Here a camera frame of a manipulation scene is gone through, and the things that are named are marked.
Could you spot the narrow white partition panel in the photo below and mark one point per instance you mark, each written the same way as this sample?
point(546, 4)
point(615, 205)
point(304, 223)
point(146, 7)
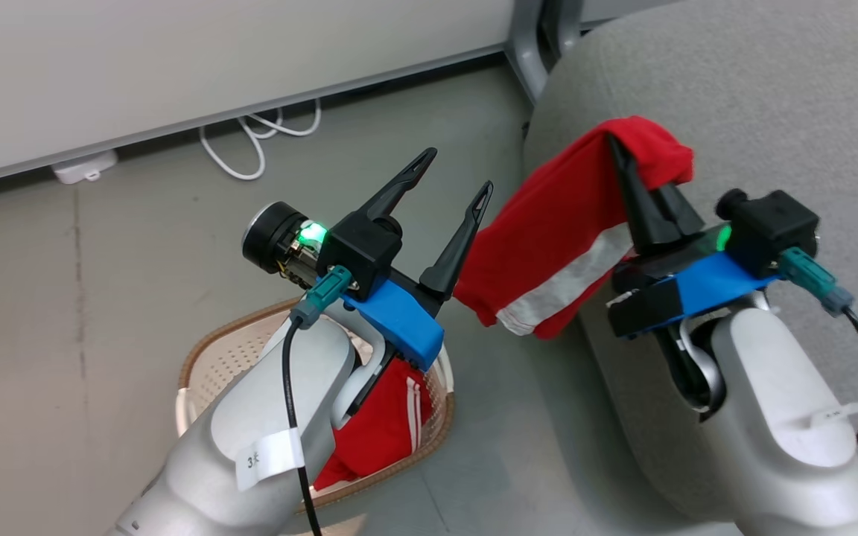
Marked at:
point(608, 9)

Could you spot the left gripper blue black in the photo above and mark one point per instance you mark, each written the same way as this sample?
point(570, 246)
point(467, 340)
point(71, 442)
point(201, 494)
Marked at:
point(399, 320)

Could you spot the cream perforated laundry basket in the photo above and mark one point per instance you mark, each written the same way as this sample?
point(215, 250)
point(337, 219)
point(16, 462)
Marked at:
point(228, 357)

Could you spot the white label tape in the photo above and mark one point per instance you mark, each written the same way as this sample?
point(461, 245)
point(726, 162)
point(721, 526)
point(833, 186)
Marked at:
point(269, 460)

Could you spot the red garment thin white stripes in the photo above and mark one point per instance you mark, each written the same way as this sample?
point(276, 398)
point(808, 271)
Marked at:
point(384, 424)

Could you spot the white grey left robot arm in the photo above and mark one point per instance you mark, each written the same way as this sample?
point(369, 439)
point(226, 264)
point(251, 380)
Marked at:
point(265, 417)

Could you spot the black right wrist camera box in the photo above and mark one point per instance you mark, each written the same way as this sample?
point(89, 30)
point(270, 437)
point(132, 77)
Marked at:
point(779, 223)

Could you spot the grey partition foot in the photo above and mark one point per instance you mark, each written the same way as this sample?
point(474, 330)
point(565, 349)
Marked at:
point(526, 52)
point(567, 22)

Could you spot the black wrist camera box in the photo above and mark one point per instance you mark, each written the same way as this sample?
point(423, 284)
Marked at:
point(362, 249)
point(779, 223)

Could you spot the grey fabric sofa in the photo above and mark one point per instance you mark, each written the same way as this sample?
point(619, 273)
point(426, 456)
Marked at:
point(771, 89)

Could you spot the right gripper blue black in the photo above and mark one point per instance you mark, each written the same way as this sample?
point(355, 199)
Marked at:
point(712, 286)

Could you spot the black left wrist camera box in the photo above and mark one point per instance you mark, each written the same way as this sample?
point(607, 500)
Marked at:
point(362, 249)

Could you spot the white power adapter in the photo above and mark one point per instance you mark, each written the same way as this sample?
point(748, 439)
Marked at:
point(85, 167)

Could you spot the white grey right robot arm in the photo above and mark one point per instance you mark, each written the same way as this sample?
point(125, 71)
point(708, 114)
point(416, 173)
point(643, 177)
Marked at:
point(779, 417)

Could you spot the red garment wide white band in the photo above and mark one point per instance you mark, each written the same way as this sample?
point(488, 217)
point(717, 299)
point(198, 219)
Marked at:
point(548, 223)

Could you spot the wide white partition panel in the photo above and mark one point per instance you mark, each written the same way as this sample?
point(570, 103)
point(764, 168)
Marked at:
point(176, 59)

